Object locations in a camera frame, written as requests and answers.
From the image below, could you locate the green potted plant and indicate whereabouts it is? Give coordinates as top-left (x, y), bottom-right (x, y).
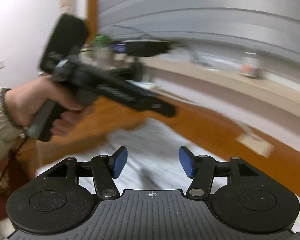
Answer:
top-left (91, 33), bottom-right (112, 56)

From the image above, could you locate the small bottle orange label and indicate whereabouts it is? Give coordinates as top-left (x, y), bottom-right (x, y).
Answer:
top-left (239, 52), bottom-right (262, 78)

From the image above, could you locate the grey window blind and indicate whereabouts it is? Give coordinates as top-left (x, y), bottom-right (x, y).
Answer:
top-left (97, 0), bottom-right (300, 81)

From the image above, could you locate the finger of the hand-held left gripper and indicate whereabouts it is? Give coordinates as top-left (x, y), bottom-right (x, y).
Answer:
top-left (133, 87), bottom-right (177, 118)

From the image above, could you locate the small beige box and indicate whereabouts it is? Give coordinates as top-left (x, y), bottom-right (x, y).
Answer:
top-left (235, 127), bottom-right (275, 159)

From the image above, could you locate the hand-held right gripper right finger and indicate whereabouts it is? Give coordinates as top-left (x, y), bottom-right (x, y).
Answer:
top-left (178, 145), bottom-right (262, 201)

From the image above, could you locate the black device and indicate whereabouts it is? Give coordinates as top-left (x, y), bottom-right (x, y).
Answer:
top-left (112, 38), bottom-right (186, 58)

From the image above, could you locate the person's left hand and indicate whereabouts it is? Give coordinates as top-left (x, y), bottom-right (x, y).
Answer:
top-left (4, 76), bottom-right (95, 137)

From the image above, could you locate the wooden window frame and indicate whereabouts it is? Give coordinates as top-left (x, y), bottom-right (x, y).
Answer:
top-left (86, 0), bottom-right (101, 46)

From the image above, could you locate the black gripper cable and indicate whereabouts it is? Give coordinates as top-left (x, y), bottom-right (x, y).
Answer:
top-left (0, 129), bottom-right (28, 206)

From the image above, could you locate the patterned white pajama shirt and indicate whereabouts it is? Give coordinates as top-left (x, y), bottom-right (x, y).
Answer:
top-left (35, 117), bottom-right (300, 231)

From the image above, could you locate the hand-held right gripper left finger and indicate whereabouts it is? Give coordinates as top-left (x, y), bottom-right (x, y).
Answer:
top-left (41, 145), bottom-right (129, 201)

